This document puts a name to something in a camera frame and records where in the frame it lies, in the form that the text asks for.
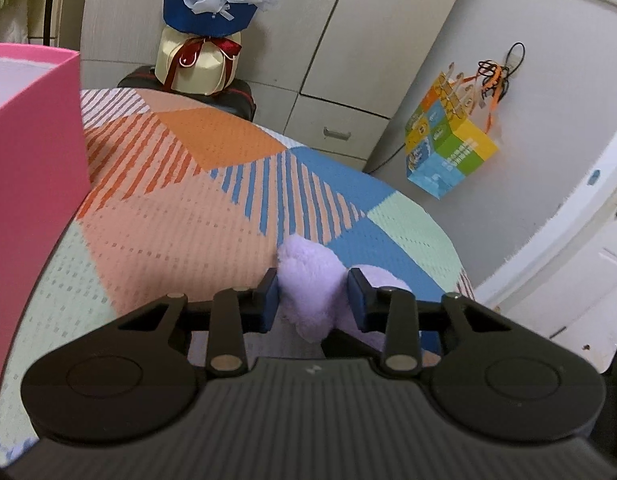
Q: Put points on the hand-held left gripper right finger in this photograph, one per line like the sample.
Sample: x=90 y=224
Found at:
x=359 y=302

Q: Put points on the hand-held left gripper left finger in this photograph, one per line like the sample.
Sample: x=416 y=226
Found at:
x=268 y=302

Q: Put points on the purple plush toy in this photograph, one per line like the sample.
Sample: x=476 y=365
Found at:
x=308 y=290

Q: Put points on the pink cardboard box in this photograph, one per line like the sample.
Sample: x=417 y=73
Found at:
x=33 y=160

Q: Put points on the colourful patterned tablecloth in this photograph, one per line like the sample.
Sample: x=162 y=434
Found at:
x=188 y=220

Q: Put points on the colourful paper gift bag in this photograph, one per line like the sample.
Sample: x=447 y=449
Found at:
x=453 y=155

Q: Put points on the white door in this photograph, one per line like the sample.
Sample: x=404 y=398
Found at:
x=588 y=270

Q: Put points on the small blue sticker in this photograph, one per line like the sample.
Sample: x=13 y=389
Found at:
x=594 y=176

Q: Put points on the beige wooden wardrobe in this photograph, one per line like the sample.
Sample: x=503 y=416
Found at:
x=338 y=35

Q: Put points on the flower bouquet with blue wrap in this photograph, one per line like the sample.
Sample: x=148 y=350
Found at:
x=203 y=15

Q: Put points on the black tall pole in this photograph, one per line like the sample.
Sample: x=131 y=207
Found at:
x=52 y=5

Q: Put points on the wall hook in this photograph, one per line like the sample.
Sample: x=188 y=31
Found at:
x=515 y=44

